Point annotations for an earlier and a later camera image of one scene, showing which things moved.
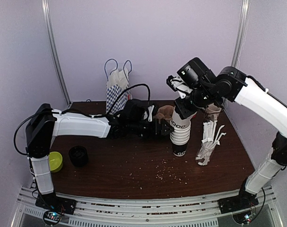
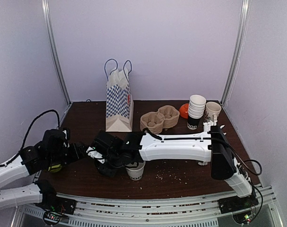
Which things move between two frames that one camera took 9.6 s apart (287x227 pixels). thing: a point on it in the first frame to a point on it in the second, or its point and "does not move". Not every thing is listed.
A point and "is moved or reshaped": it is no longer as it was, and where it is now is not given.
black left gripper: x=160 y=132 to x=76 y=156
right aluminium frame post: x=241 y=31 does not move
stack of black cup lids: x=79 y=156 is moved or reshaped
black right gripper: x=183 y=109 to x=105 y=166
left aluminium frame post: x=46 y=9 does not move
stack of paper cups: x=179 y=134 is moved or reshaped
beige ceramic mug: x=212 y=112 does not move
